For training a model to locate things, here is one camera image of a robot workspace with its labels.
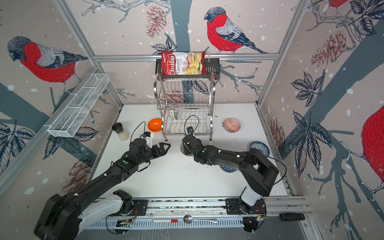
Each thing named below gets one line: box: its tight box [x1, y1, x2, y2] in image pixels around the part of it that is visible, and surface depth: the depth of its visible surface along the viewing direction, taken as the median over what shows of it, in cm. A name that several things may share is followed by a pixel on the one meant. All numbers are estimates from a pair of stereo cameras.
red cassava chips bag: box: [161, 50, 207, 76], surface depth 90 cm
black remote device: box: [279, 212, 305, 221], surface depth 71 cm
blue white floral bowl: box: [249, 141, 270, 157], surface depth 94 cm
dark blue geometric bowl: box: [219, 165, 237, 173], surface depth 87 cm
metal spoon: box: [183, 214, 218, 224], surface depth 71 cm
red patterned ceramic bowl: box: [222, 118, 241, 133], surface depth 106 cm
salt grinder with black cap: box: [112, 122, 130, 141], surface depth 95 cm
